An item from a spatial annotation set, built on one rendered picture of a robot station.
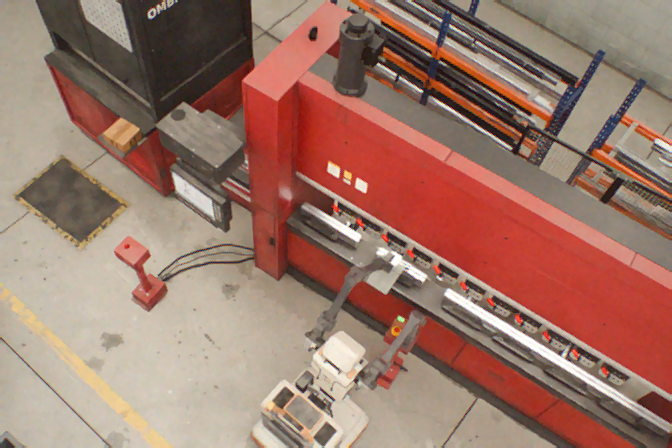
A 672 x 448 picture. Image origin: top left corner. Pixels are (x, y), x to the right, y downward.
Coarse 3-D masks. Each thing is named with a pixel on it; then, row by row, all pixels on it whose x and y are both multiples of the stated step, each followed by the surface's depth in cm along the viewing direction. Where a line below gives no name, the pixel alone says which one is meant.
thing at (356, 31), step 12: (348, 24) 325; (360, 24) 323; (372, 24) 331; (348, 36) 325; (360, 36) 325; (372, 36) 330; (384, 36) 335; (348, 48) 331; (360, 48) 330; (372, 48) 327; (348, 60) 340; (360, 60) 340; (372, 60) 334; (384, 60) 334; (336, 72) 365; (348, 72) 347; (360, 72) 348; (336, 84) 360; (348, 84) 355; (360, 84) 358; (396, 84) 363
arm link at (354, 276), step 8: (352, 272) 391; (360, 272) 393; (352, 280) 387; (360, 280) 393; (344, 288) 391; (344, 296) 392; (336, 304) 396; (328, 312) 400; (336, 312) 400; (336, 320) 402; (328, 328) 401
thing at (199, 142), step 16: (176, 112) 390; (192, 112) 392; (160, 128) 384; (176, 128) 385; (192, 128) 385; (208, 128) 386; (176, 144) 385; (192, 144) 380; (208, 144) 380; (224, 144) 381; (240, 144) 382; (176, 160) 426; (192, 160) 387; (208, 160) 375; (224, 160) 376; (240, 160) 392; (208, 176) 389; (224, 176) 386
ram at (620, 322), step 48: (336, 144) 391; (336, 192) 432; (384, 192) 399; (432, 192) 371; (432, 240) 407; (480, 240) 378; (528, 240) 352; (528, 288) 385; (576, 288) 358; (624, 288) 335; (576, 336) 392; (624, 336) 365
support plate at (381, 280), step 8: (400, 264) 457; (376, 272) 452; (384, 272) 453; (392, 272) 453; (400, 272) 454; (368, 280) 449; (376, 280) 449; (384, 280) 450; (392, 280) 450; (376, 288) 447; (384, 288) 446
